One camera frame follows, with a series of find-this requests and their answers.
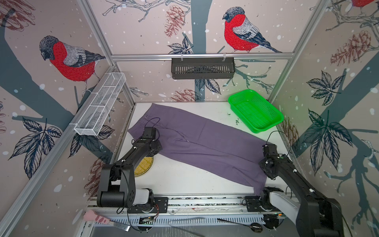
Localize purple trousers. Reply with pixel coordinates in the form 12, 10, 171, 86
129, 104, 267, 195

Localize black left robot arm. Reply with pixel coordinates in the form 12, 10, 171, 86
97, 127, 162, 211

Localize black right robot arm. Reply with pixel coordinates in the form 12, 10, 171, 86
259, 144, 344, 237

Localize yellow round woven mat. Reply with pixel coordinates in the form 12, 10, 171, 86
134, 157, 154, 177

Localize green plastic basket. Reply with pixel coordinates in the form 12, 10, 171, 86
228, 89, 284, 133

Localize black spoon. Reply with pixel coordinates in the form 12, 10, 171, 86
217, 218, 263, 233

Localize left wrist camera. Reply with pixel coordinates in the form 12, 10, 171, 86
142, 127, 158, 140

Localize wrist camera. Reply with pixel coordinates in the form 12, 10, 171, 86
142, 127, 158, 140
263, 144, 279, 159

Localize black hanging wire basket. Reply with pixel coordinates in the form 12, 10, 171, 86
171, 57, 235, 80

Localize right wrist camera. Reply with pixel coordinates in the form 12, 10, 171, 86
263, 144, 279, 159

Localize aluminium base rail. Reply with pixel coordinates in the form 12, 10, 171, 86
85, 194, 297, 229

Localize white mesh wall shelf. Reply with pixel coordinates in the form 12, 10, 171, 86
74, 72, 126, 136

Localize horizontal aluminium frame bar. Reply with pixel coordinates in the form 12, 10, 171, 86
111, 52, 295, 62

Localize pink handled spatula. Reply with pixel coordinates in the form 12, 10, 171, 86
83, 210, 131, 232

